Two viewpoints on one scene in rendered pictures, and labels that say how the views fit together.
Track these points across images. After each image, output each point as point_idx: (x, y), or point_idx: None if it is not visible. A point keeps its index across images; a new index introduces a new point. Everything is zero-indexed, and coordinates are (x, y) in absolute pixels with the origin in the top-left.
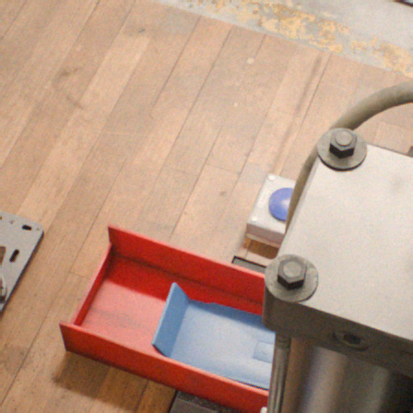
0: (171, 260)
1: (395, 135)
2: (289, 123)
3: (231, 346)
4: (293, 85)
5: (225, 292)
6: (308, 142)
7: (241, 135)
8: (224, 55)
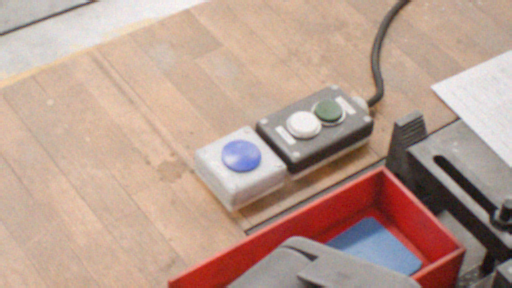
0: (230, 265)
1: (217, 59)
2: (142, 116)
3: None
4: (104, 90)
5: None
6: (172, 116)
7: (124, 155)
8: (26, 115)
